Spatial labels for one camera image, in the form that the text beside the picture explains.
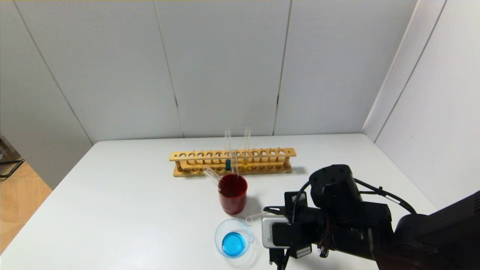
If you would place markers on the test tube with yellow pigment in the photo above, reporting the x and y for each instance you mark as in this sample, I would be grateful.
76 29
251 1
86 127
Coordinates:
246 142

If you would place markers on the red plastic cup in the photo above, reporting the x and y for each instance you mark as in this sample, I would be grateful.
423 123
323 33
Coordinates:
232 198

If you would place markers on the dark furniture frame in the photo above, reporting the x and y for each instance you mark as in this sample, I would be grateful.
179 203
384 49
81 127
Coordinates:
3 150

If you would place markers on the test tube with blue pigment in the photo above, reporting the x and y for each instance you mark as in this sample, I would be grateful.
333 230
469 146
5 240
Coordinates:
235 165

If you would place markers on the empty clear test tube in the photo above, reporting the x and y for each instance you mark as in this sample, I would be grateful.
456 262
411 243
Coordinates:
208 173
214 180

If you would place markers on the test tube with teal pigment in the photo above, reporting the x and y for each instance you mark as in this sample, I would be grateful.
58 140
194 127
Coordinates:
228 165

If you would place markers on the wooden test tube rack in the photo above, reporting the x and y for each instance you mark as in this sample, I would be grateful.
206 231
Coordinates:
195 153

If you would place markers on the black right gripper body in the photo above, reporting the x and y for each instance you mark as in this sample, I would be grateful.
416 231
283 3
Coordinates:
292 203

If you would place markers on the test tube with red pigment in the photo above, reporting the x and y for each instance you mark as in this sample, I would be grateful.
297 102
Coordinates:
255 216

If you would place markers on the clear glass dish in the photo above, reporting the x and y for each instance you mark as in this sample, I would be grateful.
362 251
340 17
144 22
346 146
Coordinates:
225 228

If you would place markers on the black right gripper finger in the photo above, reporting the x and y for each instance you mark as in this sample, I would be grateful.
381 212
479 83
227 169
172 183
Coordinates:
276 210

